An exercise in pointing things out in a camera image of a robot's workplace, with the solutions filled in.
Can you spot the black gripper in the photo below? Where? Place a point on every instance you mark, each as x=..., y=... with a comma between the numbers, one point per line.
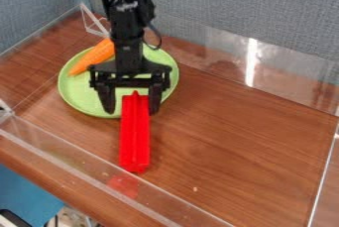
x=128, y=69

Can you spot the red plastic clip object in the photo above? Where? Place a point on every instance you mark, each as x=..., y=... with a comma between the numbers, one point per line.
x=133, y=144

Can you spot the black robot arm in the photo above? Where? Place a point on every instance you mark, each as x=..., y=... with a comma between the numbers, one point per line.
x=129, y=17

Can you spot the green round plate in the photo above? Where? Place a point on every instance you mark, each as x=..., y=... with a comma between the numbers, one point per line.
x=81, y=97

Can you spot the orange toy carrot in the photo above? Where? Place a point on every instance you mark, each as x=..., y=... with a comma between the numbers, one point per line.
x=100, y=53

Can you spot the clear acrylic enclosure wall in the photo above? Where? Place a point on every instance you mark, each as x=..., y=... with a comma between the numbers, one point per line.
x=244, y=138

